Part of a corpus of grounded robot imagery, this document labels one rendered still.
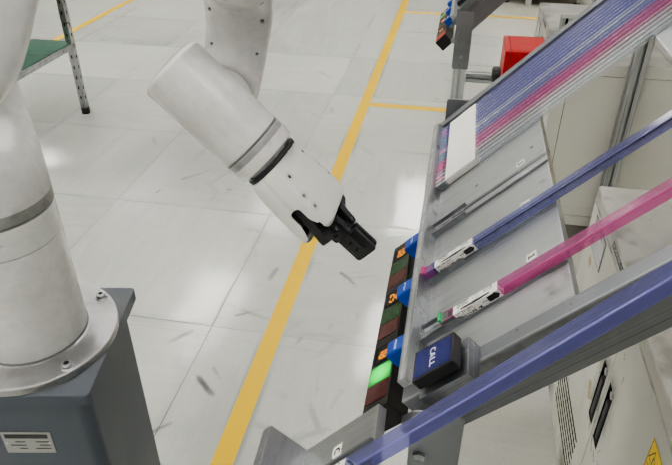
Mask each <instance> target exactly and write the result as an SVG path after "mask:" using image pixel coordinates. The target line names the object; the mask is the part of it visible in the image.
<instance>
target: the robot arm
mask: <svg viewBox="0 0 672 465"><path fill-rule="evenodd" d="M38 1H39V0H0V397H8V396H20V395H25V394H31V393H35V392H39V391H42V390H45V389H49V388H51V387H54V386H56V385H59V384H61V383H63V382H66V381H68V380H69V379H71V378H73V377H75V376H77V375H78V374H80V373H82V372H83V371H84V370H86V369H87V368H89V367H90V366H91V365H93V364H94V363H95V362H96V361H97V360H98V359H99V358H100V357H101V356H102V355H103V354H104V353H105V352H106V351H107V349H108V348H109V347H110V346H111V344H112V342H113V340H114V338H115V337H116V334H117V331H118V327H119V315H118V311H117V307H116V304H115V302H114V300H113V299H112V297H111V296H110V295H109V294H108V293H107V292H105V291H104V290H102V289H100V288H99V287H97V286H94V285H91V284H88V283H83V282H78V278H77V275H76V271H75V267H74V264H73V260H72V257H71V253H70V249H69V246H68V242H67V238H66V235H65V231H64V227H63V224H62V220H61V217H60V213H59V209H58V206H57V202H56V199H55V195H54V192H53V188H52V184H51V180H50V176H49V173H48V169H47V166H46V162H45V159H44V155H43V152H42V149H41V145H40V142H39V139H38V136H37V133H36V131H35V128H34V125H33V122H32V119H31V116H30V114H29V111H28V108H27V105H26V102H25V99H24V96H23V94H22V91H21V88H20V85H19V82H18V78H19V76H20V73H21V71H22V68H23V64H24V61H25V57H26V54H27V50H28V46H29V43H30V38H31V34H32V29H33V25H34V20H35V15H36V11H37V6H38ZM204 5H205V15H206V35H205V49H204V48H203V47H202V46H201V45H200V44H199V43H197V42H191V43H189V44H187V45H186V46H184V47H183V48H182V49H180V50H179V51H178V52H177V53H176V54H175V55H174V56H173V57H172V58H171V59H170V60H169V61H168V62H167V63H166V64H165V65H164V66H163V67H162V68H161V69H160V71H159V72H158V73H157V74H156V76H155V77H154V78H153V80H152V81H151V83H150V84H149V87H148V89H147V94H148V96H149V97H150V98H151V99H153V100H154V101H155V102H156V103H157V104H158V105H159V106H160V107H161V108H162V109H164V110H165V111H166V112H167V113H168V114H169V115H170V116H171V117H172V118H174V119H175V120H176V121H177V122H178V123H179V124H180V125H181V126H182V127H183V128H185V129H186V130H187V131H188V132H189V133H190V134H191V135H192V136H193V137H194V138H196V139H197V140H198V141H199V142H200V143H201V144H202V145H203V146H204V147H205V148H207V149H208V150H209V151H210V152H211V153H212V154H213V155H214V156H215V157H216V158H218V159H219V160H220V161H221V162H222V163H223V164H224V165H225V166H226V167H227V168H229V169H230V170H231V171H232V172H233V173H234V174H235V175H236V176H237V177H238V178H240V179H241V180H242V181H243V182H244V181H246V180H248V179H249V178H250V180H249V183H251V184H252V185H254V186H253V189H254V190H255V192H256V193H257V195H258V196H259V197H260V199H261V200H262V201H263V202H264V204H265V205H266V206H267V207H268V208H269V209H270V210H271V211H272V212H273V214H274V215H275V216H276V217H277V218H278V219H279V220H280V221H281V222H282V223H283V224H284V225H285V226H286V227H287V228H288V229H289V230H290V231H291V232H292V233H293V234H294V235H295V236H296V237H297V238H299V239H300V240H301V241H302V242H304V243H308V242H310V241H311V240H312V238H313V236H314V237H315V238H316V239H317V240H318V241H319V243H320V244H321V245H323V246H325V245H326V244H327V243H329V242H330V241H331V240H332V241H334V242H335V243H340V244H341V245H342V246H343V247H344V248H345V249H346V250H347V251H348V252H349V253H350V254H351V255H353V256H354V257H355V258H356V259H357V260H362V259H363V258H365V257H366V256H367V255H369V254H370V253H372V252H373V251H374V250H375V249H376V244H377V241H376V240H375V239H374V238H373V237H372V236H371V235H370V234H369V233H368V232H367V231H366V230H365V229H364V228H363V227H362V226H361V225H359V224H358V223H357V222H356V219H355V217H354V216H353V215H352V214H351V213H350V211H349V210H348V209H347V208H346V198H345V196H344V195H343V187H342V185H341V183H340V182H339V181H338V180H337V179H336V178H335V177H334V176H333V175H332V174H331V173H330V172H329V171H328V170H327V169H326V168H325V167H324V166H323V165H321V164H320V163H319V162H318V161H317V160H316V159H315V158H313V157H312V156H311V155H310V154H308V153H307V152H306V151H305V150H303V149H302V148H301V147H299V146H298V145H297V144H295V143H294V140H293V139H292V138H291V137H290V138H288V136H289V134H290V131H289V130H288V129H287V128H286V126H285V125H284V124H283V123H282V122H280V121H279V120H278V119H277V118H275V117H274V116H273V115H272V114H271V113H270V112H269V111H268V110H267V109H266V108H265V107H264V106H263V105H262V104H261V103H260V102H259V101H258V100H257V97H258V94H259V90H260V85H261V81H262V76H263V71H264V66H265V61H266V56H267V51H268V46H269V40H270V34H271V27H272V19H273V0H204ZM287 138H288V139H287ZM286 139H287V140H286ZM354 222H356V223H354Z"/></svg>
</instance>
